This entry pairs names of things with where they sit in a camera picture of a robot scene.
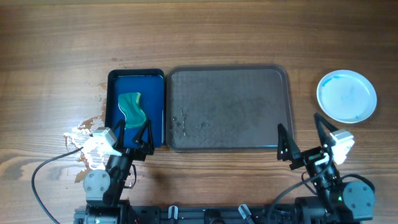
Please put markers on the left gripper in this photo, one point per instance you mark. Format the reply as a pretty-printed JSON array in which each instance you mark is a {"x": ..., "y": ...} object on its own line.
[{"x": 137, "y": 154}]

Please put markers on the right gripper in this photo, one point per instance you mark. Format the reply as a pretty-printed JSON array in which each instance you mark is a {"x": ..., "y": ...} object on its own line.
[{"x": 305, "y": 157}]

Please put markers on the green scrubbing sponge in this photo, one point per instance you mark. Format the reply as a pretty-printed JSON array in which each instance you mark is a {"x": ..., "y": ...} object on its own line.
[{"x": 129, "y": 105}]

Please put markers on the white plate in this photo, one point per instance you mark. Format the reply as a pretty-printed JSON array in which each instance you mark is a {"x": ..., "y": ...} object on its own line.
[{"x": 346, "y": 96}]

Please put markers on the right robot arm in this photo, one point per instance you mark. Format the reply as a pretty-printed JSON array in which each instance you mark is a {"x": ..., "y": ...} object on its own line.
[{"x": 325, "y": 196}]

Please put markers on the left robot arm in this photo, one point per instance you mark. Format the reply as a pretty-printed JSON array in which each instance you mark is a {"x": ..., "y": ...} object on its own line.
[{"x": 104, "y": 187}]

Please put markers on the black tray with blue water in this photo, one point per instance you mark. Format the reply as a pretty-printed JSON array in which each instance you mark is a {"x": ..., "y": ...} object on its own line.
[{"x": 150, "y": 84}]

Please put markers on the dark brown serving tray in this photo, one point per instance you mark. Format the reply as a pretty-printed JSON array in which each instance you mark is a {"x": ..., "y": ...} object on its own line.
[{"x": 226, "y": 108}]

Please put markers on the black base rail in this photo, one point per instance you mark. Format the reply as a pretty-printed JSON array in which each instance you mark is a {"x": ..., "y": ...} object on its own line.
[{"x": 211, "y": 214}]

